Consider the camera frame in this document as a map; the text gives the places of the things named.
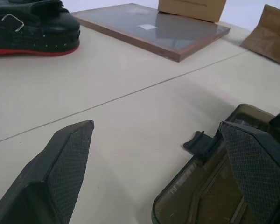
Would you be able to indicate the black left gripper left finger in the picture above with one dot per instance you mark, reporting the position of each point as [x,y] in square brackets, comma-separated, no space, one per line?
[60,177]

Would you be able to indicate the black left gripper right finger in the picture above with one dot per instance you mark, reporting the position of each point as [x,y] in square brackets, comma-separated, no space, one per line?
[254,168]

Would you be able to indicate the smoky transparent screwdriver bit case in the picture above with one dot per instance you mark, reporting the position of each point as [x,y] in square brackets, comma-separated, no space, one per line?
[205,186]

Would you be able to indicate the brown cardboard piece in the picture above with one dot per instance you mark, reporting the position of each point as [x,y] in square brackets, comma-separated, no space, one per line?
[268,39]

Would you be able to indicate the black shoe with red sole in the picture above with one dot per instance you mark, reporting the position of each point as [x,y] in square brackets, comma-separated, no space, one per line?
[35,25]

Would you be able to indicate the brown cardboard box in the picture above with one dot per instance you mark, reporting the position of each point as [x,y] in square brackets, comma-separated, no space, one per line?
[191,9]

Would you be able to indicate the brown wooden picture frame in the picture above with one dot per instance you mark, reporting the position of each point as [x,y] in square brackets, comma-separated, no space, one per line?
[151,30]

